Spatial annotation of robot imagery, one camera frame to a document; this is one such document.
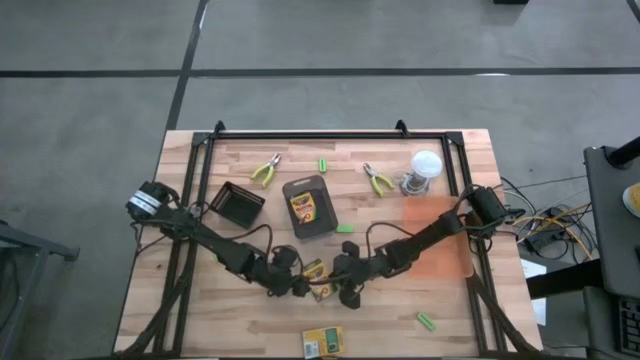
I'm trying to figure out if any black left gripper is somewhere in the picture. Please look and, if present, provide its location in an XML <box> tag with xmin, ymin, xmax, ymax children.
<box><xmin>252</xmin><ymin>244</ymin><xmax>312</xmax><ymax>298</ymax></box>

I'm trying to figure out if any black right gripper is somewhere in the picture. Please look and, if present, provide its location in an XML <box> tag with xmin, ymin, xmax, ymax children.
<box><xmin>327</xmin><ymin>240</ymin><xmax>389</xmax><ymax>310</ymax></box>

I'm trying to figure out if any yellow Crayola crayon box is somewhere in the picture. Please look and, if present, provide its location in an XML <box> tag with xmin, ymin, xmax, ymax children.
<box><xmin>302</xmin><ymin>258</ymin><xmax>338</xmax><ymax>303</ymax></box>
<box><xmin>301</xmin><ymin>325</ymin><xmax>346</xmax><ymax>360</ymax></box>
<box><xmin>289</xmin><ymin>191</ymin><xmax>318</xmax><ymax>225</ymax></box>

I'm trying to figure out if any grey plastic handled bin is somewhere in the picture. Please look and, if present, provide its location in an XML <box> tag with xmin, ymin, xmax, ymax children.
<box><xmin>281</xmin><ymin>175</ymin><xmax>340</xmax><ymax>242</ymax></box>

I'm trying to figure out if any black plastic mesh basket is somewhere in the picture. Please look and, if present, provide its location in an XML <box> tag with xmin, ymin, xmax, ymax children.
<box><xmin>208</xmin><ymin>180</ymin><xmax>267</xmax><ymax>231</ymax></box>

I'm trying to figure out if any orange translucent plastic tray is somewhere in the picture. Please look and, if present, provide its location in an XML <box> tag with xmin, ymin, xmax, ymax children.
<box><xmin>402</xmin><ymin>195</ymin><xmax>475</xmax><ymax>281</ymax></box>

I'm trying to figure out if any clear jar with white lid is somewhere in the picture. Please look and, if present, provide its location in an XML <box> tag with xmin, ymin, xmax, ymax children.
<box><xmin>398</xmin><ymin>149</ymin><xmax>445</xmax><ymax>197</ymax></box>

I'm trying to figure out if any white paper sheet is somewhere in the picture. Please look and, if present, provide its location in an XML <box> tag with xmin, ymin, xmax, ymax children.
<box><xmin>530</xmin><ymin>297</ymin><xmax>547</xmax><ymax>327</ymax></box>
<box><xmin>519</xmin><ymin>257</ymin><xmax>549</xmax><ymax>279</ymax></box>

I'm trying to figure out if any black power strip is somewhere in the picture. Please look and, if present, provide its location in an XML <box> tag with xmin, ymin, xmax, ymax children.
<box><xmin>527</xmin><ymin>230</ymin><xmax>569</xmax><ymax>254</ymax></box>

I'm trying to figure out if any black metal beam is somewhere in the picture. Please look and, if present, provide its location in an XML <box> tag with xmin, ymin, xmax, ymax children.
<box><xmin>525</xmin><ymin>258</ymin><xmax>604</xmax><ymax>300</ymax></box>

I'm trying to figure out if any dark grey desk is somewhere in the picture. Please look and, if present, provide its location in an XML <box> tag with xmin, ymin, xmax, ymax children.
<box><xmin>582</xmin><ymin>285</ymin><xmax>640</xmax><ymax>360</ymax></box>

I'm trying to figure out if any grey metal stand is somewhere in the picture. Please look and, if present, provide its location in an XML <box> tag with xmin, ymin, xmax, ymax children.
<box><xmin>0</xmin><ymin>219</ymin><xmax>81</xmax><ymax>360</ymax></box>

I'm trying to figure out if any grey metal side table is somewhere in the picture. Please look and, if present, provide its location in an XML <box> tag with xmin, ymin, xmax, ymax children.
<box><xmin>583</xmin><ymin>144</ymin><xmax>640</xmax><ymax>300</ymax></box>

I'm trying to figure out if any black computer keyboard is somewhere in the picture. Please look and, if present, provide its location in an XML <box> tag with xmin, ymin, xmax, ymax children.
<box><xmin>617</xmin><ymin>295</ymin><xmax>640</xmax><ymax>357</ymax></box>

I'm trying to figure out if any yellow tape roll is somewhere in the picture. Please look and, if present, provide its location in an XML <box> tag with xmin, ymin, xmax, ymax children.
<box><xmin>621</xmin><ymin>181</ymin><xmax>640</xmax><ymax>219</ymax></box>

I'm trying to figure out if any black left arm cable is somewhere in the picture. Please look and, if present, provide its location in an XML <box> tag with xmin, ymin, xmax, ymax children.
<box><xmin>232</xmin><ymin>223</ymin><xmax>274</xmax><ymax>261</ymax></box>

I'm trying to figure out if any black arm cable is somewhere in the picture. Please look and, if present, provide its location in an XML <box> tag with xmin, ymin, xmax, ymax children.
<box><xmin>232</xmin><ymin>223</ymin><xmax>274</xmax><ymax>261</ymax></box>
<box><xmin>364</xmin><ymin>221</ymin><xmax>419</xmax><ymax>254</ymax></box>

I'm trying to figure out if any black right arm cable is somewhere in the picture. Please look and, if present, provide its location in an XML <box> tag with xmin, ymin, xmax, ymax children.
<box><xmin>364</xmin><ymin>221</ymin><xmax>419</xmax><ymax>254</ymax></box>

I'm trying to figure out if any black aluminium table frame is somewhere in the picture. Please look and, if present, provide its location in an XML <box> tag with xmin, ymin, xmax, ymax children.
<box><xmin>113</xmin><ymin>119</ymin><xmax>544</xmax><ymax>359</ymax></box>

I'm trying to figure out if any yellow floor cable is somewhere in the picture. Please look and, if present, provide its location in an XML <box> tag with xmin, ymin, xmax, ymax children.
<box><xmin>512</xmin><ymin>202</ymin><xmax>596</xmax><ymax>261</ymax></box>

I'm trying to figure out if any black round post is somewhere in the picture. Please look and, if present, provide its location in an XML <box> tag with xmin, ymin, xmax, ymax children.
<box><xmin>605</xmin><ymin>135</ymin><xmax>640</xmax><ymax>170</ymax></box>

